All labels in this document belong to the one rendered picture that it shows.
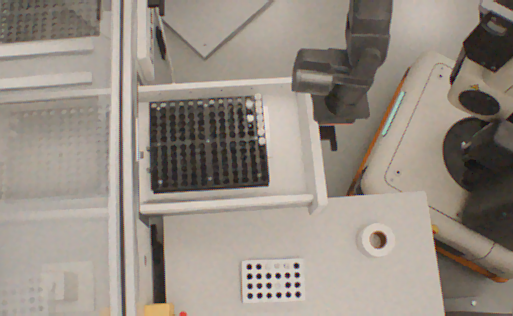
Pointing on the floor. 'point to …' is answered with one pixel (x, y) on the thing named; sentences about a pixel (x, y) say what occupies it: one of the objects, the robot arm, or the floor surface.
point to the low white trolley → (196, 271)
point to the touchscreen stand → (209, 21)
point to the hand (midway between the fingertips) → (329, 119)
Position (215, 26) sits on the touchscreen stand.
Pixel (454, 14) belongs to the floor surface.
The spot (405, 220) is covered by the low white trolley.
